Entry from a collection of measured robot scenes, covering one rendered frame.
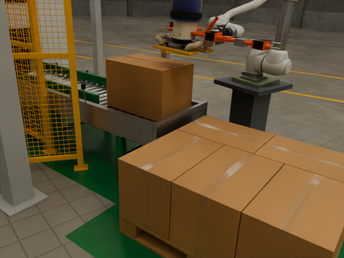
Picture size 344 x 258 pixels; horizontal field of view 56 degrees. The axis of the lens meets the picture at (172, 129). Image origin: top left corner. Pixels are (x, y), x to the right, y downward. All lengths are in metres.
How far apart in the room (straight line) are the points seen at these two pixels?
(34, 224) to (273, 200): 1.55
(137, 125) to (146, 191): 0.67
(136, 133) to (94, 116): 0.46
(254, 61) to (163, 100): 0.93
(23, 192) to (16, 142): 0.39
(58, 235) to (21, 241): 0.21
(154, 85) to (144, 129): 0.34
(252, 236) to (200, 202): 0.29
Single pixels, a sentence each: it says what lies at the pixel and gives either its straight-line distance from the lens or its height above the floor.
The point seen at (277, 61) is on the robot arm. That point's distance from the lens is 2.80.
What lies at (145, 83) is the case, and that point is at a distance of 2.45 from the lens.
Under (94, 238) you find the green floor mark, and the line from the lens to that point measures 2.22.
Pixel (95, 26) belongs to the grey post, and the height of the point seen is 0.94.
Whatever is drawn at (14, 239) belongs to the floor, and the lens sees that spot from 2.35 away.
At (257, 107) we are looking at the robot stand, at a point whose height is 0.55.
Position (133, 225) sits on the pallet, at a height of 0.12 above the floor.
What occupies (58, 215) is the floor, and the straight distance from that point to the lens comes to 2.46.
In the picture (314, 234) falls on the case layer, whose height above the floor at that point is 0.54.
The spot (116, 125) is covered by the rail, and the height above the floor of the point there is 0.49.
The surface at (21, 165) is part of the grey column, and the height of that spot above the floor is 0.31.
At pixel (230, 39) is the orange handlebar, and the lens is 2.15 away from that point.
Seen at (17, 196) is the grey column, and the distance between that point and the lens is 2.58.
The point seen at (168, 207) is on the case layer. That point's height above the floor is 0.38.
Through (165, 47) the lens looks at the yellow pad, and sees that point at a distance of 2.34.
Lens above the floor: 1.45
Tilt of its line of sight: 23 degrees down
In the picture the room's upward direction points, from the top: 2 degrees clockwise
